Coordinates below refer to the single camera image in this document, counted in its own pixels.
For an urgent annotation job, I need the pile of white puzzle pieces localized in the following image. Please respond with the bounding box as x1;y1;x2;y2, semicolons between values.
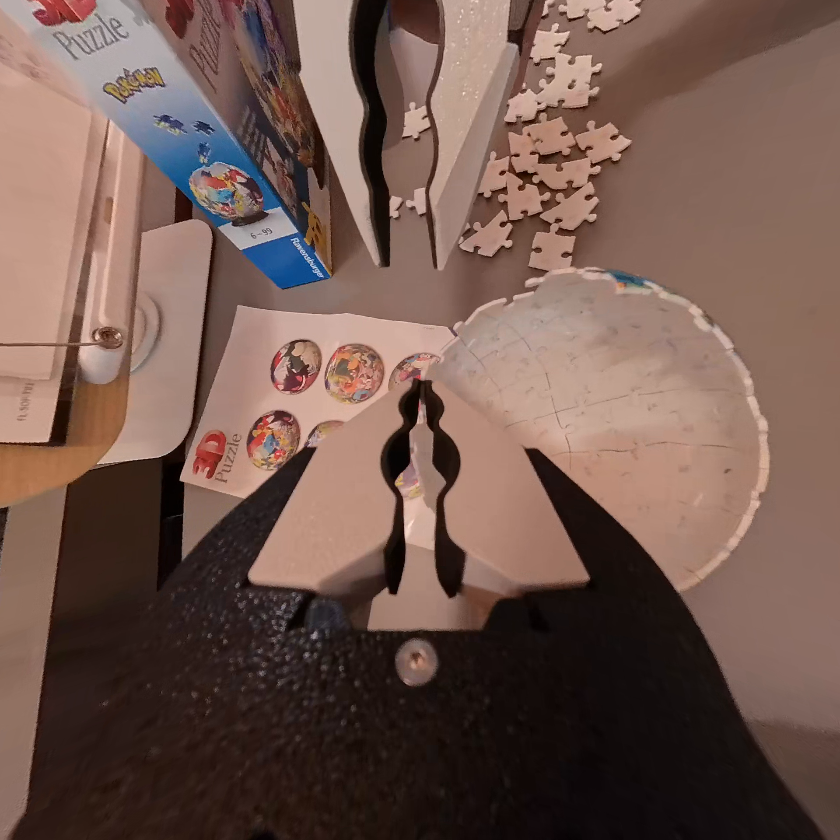
387;0;643;273

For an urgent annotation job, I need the white post with metal screw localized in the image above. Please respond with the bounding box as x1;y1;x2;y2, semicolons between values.
79;298;161;386

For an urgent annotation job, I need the round wooden board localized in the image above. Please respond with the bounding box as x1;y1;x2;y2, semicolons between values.
0;375;133;508

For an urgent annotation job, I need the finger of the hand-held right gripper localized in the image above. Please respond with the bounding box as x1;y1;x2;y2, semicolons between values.
293;0;403;268
425;0;525;271

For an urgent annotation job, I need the blue puzzle box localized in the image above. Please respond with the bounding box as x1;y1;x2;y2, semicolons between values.
18;0;333;291

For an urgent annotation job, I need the printed puzzle instruction sheet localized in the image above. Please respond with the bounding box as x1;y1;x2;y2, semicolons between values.
180;305;458;500

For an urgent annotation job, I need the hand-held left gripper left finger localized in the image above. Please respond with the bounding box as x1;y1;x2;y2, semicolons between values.
247;381;422;601

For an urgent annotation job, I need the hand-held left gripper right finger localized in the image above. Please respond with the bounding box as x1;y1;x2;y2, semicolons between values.
423;381;591;599

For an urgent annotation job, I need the white half-sphere puzzle ball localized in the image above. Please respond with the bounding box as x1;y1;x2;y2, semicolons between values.
427;266;772;592

